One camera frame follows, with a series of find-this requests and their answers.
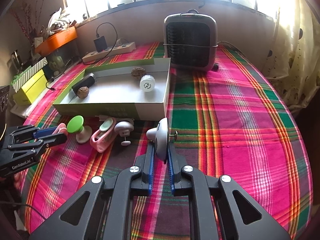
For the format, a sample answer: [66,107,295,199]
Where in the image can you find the grey portable fan heater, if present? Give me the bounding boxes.
[163,9,219,72]

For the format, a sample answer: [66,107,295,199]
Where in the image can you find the grey cardboard tray box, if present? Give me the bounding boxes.
[53,58,170,121]

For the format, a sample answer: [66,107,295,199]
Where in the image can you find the white mushroom-shaped hook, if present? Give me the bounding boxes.
[114,121,134,146]

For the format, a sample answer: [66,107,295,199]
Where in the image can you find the pink clip with green pad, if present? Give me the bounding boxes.
[90,117,117,153]

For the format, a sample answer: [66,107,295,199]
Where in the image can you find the pink clip holder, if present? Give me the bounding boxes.
[52,123,68,136]

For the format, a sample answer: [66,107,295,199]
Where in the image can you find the brown walnut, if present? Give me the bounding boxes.
[76,86,89,99]
[131,67,146,80]

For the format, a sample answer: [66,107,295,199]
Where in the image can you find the orange box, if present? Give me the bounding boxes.
[34,27,78,57]

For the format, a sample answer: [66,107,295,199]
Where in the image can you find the brown walnut at back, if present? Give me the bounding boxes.
[131,67,146,80]

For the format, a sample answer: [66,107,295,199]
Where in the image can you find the brown walnut at front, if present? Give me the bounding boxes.
[76,86,89,99]

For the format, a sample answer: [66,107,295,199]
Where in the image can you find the striped white box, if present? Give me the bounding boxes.
[11,57,48,92]

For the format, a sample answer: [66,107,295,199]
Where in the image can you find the green mushroom-shaped hook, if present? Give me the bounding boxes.
[67,115,93,144]

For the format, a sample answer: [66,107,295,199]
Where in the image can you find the dried red branches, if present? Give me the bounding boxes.
[9,0,44,45]

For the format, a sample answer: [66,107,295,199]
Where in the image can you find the black charger with cable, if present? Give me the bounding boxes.
[94,22,118,52]

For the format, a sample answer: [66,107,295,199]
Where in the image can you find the black cylindrical device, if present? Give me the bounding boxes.
[72,73,97,94]

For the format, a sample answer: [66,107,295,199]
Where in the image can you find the grey mushroom-shaped hook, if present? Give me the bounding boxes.
[146,118,178,164]

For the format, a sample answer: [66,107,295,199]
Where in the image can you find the yellow green box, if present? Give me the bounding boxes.
[13,69,47,106]

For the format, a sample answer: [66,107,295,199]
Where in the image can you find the cream patterned curtain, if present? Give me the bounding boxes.
[262,0,319,113]

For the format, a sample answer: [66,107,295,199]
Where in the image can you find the white power strip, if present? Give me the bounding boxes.
[82,42,136,63]

